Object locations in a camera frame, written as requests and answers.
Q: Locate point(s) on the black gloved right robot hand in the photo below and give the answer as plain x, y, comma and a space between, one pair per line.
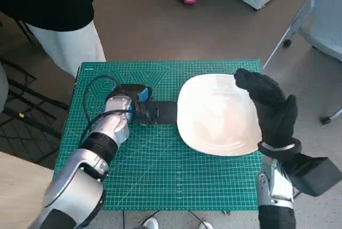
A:
272, 111

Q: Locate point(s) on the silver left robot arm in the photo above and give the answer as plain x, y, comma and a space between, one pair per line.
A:
77, 181

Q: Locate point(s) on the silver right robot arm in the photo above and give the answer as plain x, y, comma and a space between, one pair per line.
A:
275, 191

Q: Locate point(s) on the white square plate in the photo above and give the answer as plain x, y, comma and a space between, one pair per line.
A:
216, 114

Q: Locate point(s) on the blue mesh chair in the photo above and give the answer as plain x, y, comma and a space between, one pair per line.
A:
326, 25

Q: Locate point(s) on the small black clip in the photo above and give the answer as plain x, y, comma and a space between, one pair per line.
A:
226, 212

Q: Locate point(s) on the green cutting mat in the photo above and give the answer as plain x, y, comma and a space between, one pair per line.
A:
165, 170

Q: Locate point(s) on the white shoe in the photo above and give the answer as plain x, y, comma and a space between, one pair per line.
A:
150, 223
205, 225

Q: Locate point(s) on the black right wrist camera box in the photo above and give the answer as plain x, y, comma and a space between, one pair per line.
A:
315, 175

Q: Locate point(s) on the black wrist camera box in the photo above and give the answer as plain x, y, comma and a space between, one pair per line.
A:
315, 175
160, 112

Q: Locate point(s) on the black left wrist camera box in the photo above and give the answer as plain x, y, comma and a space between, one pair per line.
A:
160, 112

